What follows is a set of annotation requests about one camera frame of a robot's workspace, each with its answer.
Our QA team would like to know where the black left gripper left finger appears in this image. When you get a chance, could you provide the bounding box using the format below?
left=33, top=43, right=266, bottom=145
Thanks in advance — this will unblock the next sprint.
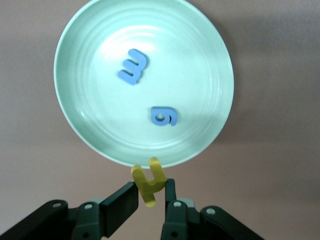
left=72, top=181, right=140, bottom=240

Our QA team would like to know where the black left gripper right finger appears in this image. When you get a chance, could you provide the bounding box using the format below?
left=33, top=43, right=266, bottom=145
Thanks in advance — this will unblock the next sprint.
left=159, top=178, right=200, bottom=240

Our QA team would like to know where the yellow foam letter h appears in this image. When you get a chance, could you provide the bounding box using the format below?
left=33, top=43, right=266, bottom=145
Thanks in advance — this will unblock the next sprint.
left=131, top=156, right=168, bottom=208

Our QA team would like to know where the green plate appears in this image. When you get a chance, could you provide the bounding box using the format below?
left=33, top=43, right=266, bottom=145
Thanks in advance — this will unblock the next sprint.
left=53, top=0, right=235, bottom=168

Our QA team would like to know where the blue foam letter g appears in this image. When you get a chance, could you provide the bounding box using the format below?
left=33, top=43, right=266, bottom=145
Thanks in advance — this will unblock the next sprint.
left=150, top=106, right=180, bottom=127

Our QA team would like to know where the blue foam letter m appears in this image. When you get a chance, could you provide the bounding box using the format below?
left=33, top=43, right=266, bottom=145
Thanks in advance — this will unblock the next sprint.
left=117, top=48, right=149, bottom=86

